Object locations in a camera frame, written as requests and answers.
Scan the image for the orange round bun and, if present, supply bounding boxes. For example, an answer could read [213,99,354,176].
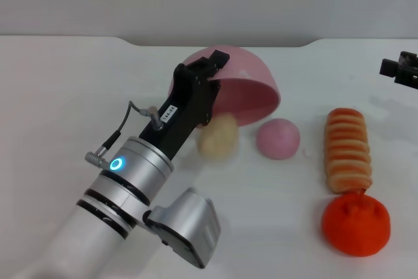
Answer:
[321,193,392,258]

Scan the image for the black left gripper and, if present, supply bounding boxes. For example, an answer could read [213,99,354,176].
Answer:
[139,49,231,159]

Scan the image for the beige egg yolk pastry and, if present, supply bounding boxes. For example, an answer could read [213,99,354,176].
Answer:
[197,112,239,162]

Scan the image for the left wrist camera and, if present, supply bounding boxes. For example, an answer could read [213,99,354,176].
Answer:
[142,187,223,270]

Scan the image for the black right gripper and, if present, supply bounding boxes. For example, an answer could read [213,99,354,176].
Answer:
[379,50,418,90]

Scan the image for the orange striped bread roll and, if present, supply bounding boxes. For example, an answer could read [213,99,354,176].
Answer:
[324,107,373,195]

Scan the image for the pink plastic bowl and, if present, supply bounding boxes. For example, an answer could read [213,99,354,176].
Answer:
[168,45,282,128]

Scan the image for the pink round bun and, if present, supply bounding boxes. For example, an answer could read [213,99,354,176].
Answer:
[255,118,301,161]

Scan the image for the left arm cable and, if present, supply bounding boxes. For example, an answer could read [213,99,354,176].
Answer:
[84,101,166,164]

